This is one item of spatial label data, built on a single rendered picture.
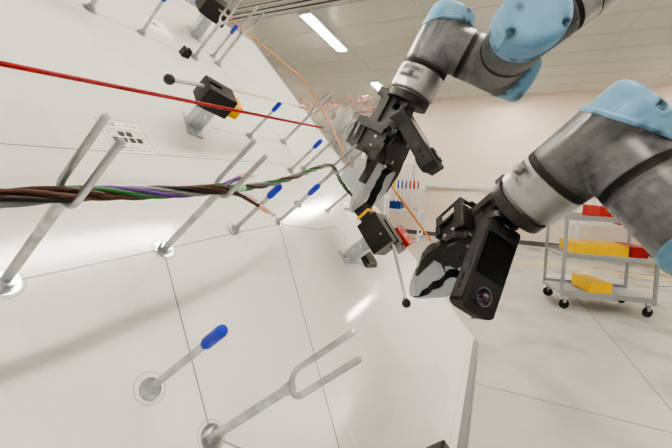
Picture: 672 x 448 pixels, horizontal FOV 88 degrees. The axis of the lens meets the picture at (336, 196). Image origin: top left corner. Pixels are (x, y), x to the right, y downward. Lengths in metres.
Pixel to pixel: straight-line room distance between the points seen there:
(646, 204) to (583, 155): 0.07
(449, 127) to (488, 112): 0.89
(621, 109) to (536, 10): 0.14
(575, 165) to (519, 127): 8.32
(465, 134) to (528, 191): 8.28
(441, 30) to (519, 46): 0.17
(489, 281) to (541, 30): 0.28
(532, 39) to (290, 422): 0.45
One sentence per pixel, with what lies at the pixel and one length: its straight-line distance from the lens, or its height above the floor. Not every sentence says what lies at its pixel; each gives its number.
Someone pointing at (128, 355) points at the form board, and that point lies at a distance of 0.30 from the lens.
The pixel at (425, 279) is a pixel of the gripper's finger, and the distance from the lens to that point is 0.51.
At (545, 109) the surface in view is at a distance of 8.83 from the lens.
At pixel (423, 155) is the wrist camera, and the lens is 0.54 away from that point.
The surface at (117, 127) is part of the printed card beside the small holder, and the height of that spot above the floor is 1.27.
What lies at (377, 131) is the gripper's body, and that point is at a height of 1.30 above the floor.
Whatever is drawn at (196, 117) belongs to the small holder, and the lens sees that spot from 0.52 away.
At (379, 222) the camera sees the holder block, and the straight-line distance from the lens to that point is 0.55.
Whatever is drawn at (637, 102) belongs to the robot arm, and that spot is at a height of 1.30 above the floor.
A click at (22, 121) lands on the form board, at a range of 0.40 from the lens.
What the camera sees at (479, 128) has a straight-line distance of 8.70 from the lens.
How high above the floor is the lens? 1.22
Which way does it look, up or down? 2 degrees down
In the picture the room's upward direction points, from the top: 3 degrees clockwise
